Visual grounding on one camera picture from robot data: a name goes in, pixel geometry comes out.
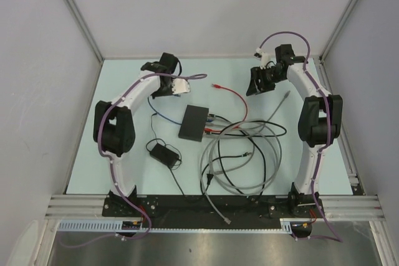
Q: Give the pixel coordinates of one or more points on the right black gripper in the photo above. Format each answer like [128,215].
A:
[255,88]

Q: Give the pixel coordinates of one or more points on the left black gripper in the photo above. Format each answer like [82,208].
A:
[168,93]

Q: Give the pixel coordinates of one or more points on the black network switch box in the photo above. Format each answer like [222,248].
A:
[193,123]

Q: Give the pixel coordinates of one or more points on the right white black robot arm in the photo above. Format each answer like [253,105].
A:
[319,122]

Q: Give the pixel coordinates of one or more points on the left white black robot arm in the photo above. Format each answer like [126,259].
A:
[114,131]

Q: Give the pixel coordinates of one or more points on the black power adapter brick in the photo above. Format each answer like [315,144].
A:
[163,155]

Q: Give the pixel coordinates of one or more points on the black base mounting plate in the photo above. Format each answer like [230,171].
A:
[211,213]

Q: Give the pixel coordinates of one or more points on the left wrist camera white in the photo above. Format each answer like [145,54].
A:
[180,86]

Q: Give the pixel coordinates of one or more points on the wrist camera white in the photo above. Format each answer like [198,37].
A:
[180,86]
[263,57]

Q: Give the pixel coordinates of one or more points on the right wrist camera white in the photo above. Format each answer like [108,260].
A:
[263,57]

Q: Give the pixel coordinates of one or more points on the slotted cable duct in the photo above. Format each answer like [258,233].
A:
[111,226]

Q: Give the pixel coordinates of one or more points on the aluminium frame rail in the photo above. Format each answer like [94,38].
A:
[337,208]

